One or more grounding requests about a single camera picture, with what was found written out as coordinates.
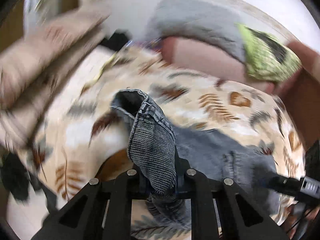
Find grey denim pants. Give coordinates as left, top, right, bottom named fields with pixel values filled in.
left=111, top=89, right=280, bottom=229

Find black clothes on floor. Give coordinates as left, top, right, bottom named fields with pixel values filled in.
left=1, top=153, right=57, bottom=214

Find beige leaf print blanket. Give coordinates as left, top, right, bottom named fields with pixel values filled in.
left=4, top=45, right=307, bottom=240

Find pink brown bed sheet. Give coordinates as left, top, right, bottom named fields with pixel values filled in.
left=161, top=37, right=319, bottom=147

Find cream embroidered cloth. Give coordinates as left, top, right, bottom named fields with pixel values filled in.
left=43, top=46, right=114, bottom=120

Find green patterned folded cloth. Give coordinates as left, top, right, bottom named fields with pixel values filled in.
left=238, top=24, right=302, bottom=83

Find black garment by quilt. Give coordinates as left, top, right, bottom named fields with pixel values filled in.
left=99, top=31, right=132, bottom=51

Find grey quilted pillow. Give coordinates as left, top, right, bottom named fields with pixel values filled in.
left=145, top=0, right=245, bottom=63

